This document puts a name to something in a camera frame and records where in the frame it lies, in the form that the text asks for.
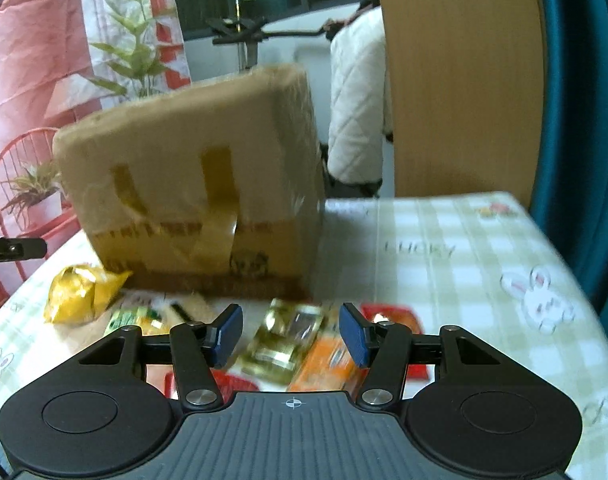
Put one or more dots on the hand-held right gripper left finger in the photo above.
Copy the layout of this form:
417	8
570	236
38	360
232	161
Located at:
226	335

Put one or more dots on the green snack packet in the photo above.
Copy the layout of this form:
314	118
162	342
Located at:
131	317

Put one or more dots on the brown cardboard box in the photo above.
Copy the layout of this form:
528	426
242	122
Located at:
184	260

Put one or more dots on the yellow snack packet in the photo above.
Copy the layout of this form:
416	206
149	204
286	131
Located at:
79	292

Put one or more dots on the wooden board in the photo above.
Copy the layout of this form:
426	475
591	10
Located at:
458	85

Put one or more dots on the gold clear snack packet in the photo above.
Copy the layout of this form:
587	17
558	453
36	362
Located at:
284	340

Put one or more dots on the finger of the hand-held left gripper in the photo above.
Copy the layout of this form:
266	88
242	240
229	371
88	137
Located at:
24	249

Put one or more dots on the orange snack packet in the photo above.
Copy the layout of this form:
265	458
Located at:
324	365

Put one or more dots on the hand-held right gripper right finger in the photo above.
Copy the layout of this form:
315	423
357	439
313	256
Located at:
354	335

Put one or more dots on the red white snack packet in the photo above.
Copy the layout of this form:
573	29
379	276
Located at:
234	382

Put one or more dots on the beige snack packet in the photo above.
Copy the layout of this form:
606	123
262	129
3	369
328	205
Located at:
194	305

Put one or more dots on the black exercise bike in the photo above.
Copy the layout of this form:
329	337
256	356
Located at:
246	35

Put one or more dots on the white quilted jacket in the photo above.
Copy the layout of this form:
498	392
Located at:
356	110

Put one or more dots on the teal curtain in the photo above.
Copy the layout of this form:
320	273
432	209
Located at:
583	110

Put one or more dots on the red printed wall cloth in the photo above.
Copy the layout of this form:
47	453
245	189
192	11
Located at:
34	60

